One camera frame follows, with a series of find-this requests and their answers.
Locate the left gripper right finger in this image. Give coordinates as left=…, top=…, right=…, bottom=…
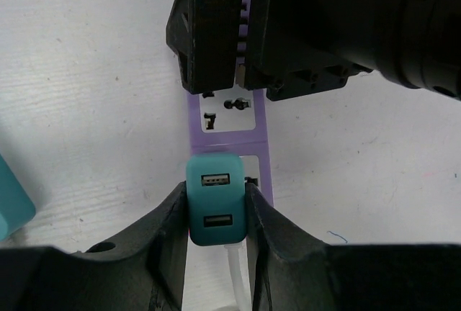
left=246, top=183, right=338, bottom=310

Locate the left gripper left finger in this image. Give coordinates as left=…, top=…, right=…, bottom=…
left=70, top=182, right=187, bottom=310

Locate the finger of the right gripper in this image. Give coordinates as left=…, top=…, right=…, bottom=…
left=166, top=0, right=242, bottom=94

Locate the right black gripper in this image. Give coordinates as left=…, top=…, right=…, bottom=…
left=244, top=0, right=460, bottom=102

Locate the purple power strip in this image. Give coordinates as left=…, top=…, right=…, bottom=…
left=185, top=0, right=277, bottom=207

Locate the teal power strip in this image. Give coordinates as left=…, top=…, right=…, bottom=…
left=0, top=157, right=36, bottom=240

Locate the purple strip white cord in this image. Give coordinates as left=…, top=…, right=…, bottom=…
left=215, top=242, right=253, bottom=311

